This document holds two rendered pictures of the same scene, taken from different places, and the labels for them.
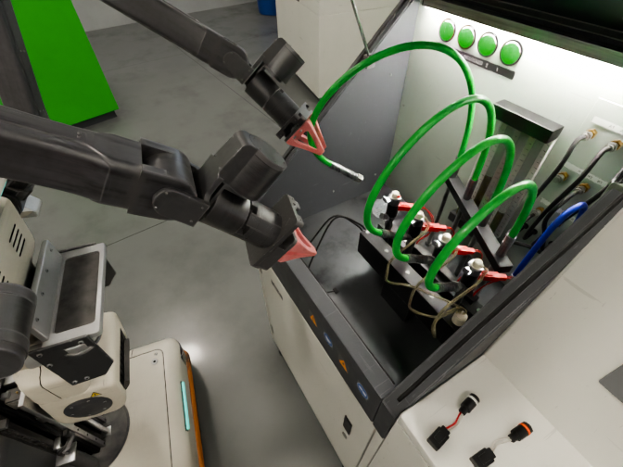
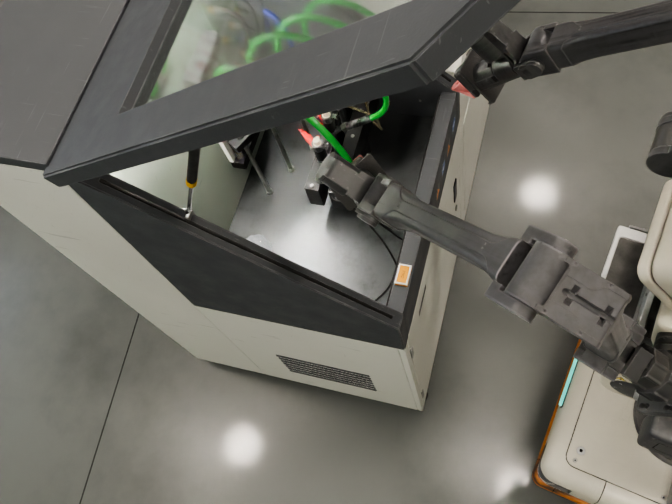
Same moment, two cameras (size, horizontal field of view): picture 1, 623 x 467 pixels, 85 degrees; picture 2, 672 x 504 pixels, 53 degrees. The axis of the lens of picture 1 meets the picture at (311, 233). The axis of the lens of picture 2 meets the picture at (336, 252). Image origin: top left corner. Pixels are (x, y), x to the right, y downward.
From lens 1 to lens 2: 1.43 m
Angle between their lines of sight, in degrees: 58
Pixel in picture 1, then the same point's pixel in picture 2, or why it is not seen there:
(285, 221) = (476, 59)
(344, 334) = (439, 139)
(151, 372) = (590, 439)
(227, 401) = (519, 394)
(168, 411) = (590, 378)
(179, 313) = not seen: outside the picture
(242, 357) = (470, 430)
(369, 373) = (448, 108)
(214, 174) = (515, 35)
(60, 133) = (588, 23)
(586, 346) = not seen: outside the picture
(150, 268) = not seen: outside the picture
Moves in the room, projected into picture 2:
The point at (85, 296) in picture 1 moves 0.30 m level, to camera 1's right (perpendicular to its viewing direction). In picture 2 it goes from (620, 268) to (505, 187)
